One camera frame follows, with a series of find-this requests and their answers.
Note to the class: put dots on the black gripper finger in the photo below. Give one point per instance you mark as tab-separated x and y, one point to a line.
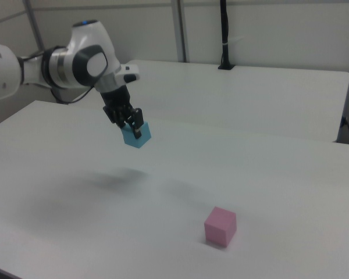
137	122
114	117

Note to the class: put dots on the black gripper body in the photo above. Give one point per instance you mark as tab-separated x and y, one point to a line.
116	100

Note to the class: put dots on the blue cube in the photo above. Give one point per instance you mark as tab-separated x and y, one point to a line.
139	138

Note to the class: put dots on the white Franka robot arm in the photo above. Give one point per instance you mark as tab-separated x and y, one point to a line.
84	61

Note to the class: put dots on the pink cube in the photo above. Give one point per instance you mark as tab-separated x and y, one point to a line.
219	226

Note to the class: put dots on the white table with thick edge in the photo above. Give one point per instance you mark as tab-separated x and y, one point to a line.
250	96

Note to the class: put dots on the white zip tie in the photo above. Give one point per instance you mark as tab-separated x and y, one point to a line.
231	41

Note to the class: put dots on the black pole with base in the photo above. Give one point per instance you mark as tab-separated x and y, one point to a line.
225	35

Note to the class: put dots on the upright aluminium frame post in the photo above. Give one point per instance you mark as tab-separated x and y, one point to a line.
181	29

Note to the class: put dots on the slanted aluminium frame post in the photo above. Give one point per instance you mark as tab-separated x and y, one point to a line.
36	29

